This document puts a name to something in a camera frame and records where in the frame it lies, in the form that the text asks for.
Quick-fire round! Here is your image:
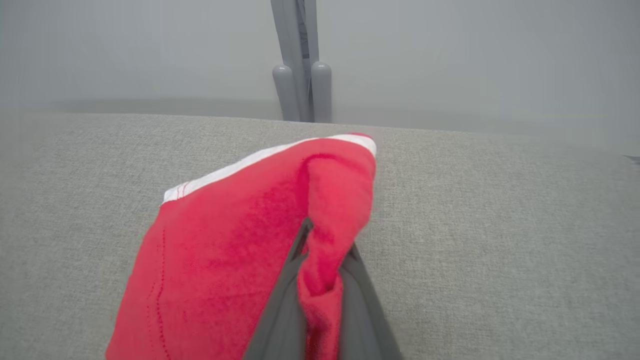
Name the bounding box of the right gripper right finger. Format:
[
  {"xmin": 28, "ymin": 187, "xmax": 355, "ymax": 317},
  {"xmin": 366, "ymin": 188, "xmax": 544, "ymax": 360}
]
[{"xmin": 337, "ymin": 243, "xmax": 403, "ymax": 360}]

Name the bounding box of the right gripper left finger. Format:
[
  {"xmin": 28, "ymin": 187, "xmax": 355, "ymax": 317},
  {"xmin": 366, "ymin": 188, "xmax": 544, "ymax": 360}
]
[{"xmin": 242, "ymin": 217, "xmax": 314, "ymax": 360}]

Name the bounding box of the red shorts white hem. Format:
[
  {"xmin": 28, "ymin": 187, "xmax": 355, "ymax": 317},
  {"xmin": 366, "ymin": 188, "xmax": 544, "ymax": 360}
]
[{"xmin": 105, "ymin": 132, "xmax": 377, "ymax": 360}]

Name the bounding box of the grey cylindrical post foot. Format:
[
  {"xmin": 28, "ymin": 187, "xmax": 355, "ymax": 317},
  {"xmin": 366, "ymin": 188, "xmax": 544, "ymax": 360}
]
[
  {"xmin": 272, "ymin": 64, "xmax": 300, "ymax": 122},
  {"xmin": 311, "ymin": 61, "xmax": 333, "ymax": 124}
]

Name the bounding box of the grey metal wall post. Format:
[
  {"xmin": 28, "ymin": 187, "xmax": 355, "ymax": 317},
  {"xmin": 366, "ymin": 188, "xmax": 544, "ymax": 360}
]
[{"xmin": 270, "ymin": 0, "xmax": 321, "ymax": 123}]

